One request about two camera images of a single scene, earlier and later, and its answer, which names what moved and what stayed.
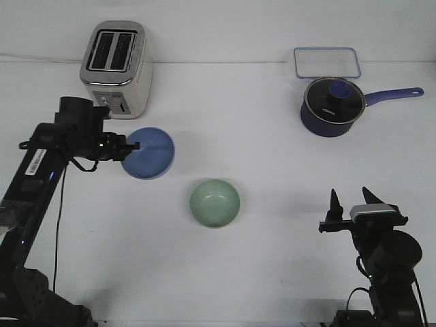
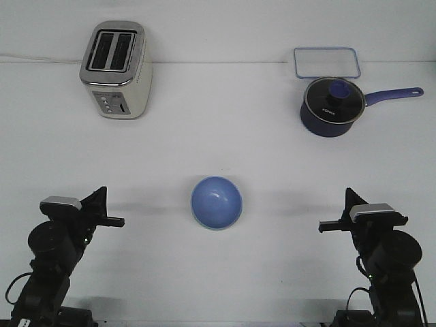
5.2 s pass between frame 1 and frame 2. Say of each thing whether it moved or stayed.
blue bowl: moved
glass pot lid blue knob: stayed
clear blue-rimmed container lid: stayed
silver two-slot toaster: stayed
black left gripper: moved
